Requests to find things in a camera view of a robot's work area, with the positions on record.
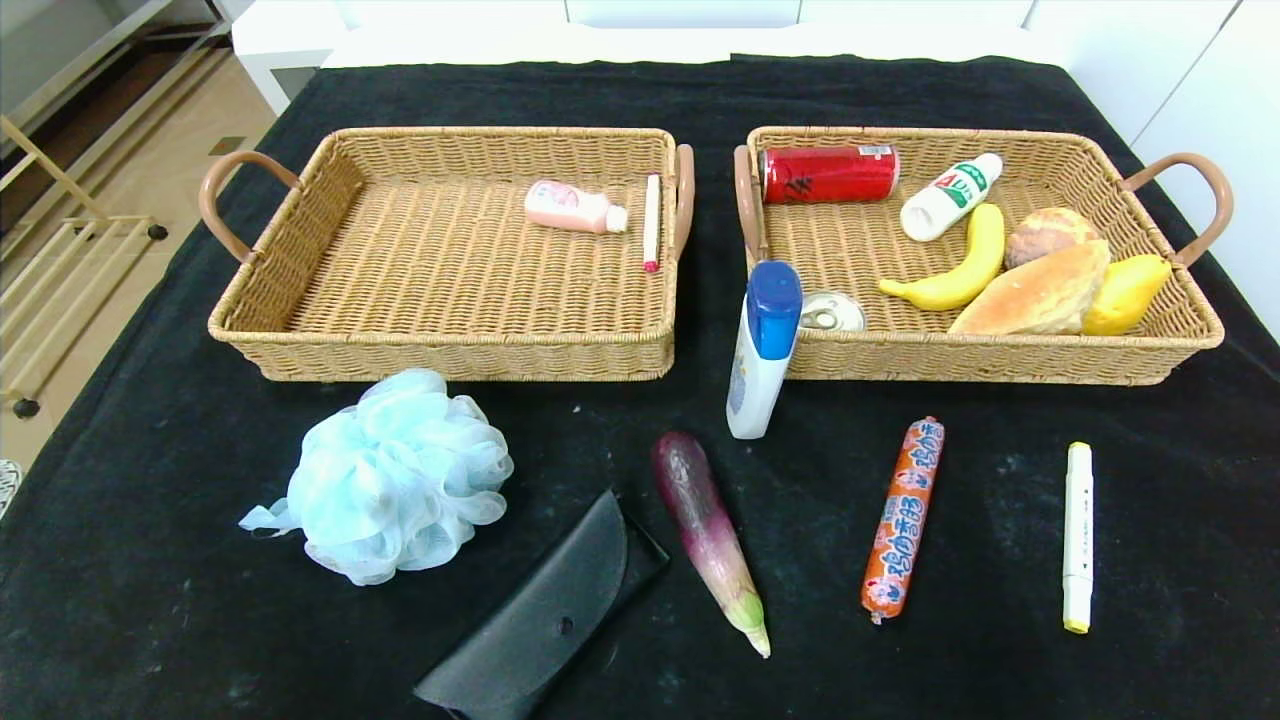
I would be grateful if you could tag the white bottle with blue cap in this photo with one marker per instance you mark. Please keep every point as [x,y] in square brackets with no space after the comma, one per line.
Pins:
[760,380]

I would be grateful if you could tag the purple eggplant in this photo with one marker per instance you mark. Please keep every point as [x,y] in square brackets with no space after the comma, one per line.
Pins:
[700,520]

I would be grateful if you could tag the orange sausage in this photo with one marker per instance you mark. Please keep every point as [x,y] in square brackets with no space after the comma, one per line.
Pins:
[900,530]

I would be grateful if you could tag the white marker with yellow cap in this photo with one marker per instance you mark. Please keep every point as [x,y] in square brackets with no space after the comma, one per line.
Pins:
[1078,530]

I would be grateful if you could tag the rectangular wicker basket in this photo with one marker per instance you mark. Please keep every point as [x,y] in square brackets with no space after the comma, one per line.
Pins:
[450,290]
[850,250]

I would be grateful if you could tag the white pen with red tip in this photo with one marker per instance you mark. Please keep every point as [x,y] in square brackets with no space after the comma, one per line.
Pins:
[652,220]

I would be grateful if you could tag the small pink bottle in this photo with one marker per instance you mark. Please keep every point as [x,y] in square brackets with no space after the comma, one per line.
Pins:
[565,206]

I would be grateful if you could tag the silver tin can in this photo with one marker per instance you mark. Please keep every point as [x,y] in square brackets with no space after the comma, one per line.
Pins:
[835,315]

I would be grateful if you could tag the black tablecloth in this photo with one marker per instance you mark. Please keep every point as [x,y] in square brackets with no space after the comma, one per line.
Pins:
[820,500]

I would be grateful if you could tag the red drink can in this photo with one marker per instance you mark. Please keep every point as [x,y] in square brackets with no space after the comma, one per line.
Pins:
[830,175]

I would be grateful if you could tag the light blue bath pouf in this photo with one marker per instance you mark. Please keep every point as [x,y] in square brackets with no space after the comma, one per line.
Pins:
[390,480]

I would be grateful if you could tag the black leather glasses case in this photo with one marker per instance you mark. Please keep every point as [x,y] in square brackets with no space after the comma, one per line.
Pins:
[540,620]

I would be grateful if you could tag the yellow banana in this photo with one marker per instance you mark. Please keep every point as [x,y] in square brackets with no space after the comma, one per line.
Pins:
[960,280]

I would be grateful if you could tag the white bottle with green label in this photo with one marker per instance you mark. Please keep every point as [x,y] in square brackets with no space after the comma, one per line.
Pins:
[945,200]

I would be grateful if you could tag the long bread loaf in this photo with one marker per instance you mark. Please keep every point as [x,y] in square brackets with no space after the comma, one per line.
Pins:
[1040,295]

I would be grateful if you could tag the round bread roll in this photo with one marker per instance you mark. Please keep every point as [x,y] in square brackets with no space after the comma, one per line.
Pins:
[1045,232]

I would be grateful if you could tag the yellow mango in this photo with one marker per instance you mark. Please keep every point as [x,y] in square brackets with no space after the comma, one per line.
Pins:
[1125,295]

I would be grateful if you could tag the beige wooden rack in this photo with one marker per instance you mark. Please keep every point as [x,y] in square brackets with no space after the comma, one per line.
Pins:
[80,224]

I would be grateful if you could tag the grey and brown shelf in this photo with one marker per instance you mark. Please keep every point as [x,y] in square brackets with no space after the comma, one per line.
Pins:
[100,75]

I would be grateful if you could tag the white patterned object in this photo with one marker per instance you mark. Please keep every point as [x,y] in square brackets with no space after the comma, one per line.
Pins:
[8,485]

